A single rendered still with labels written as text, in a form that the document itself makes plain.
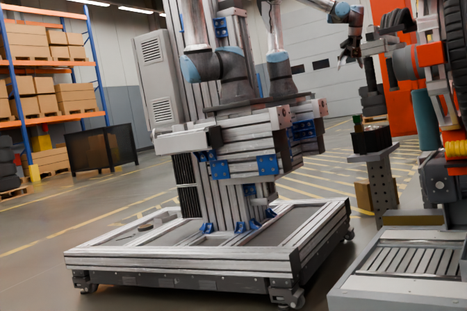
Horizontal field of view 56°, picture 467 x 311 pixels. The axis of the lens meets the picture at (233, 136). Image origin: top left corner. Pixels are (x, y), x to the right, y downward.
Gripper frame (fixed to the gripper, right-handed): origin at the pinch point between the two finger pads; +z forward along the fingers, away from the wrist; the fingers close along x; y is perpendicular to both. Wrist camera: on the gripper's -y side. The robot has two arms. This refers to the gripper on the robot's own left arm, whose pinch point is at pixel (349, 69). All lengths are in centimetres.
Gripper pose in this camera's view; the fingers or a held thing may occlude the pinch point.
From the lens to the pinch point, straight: 257.4
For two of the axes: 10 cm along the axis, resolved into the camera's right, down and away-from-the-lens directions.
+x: 9.6, -1.1, 2.5
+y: 2.7, 3.7, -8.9
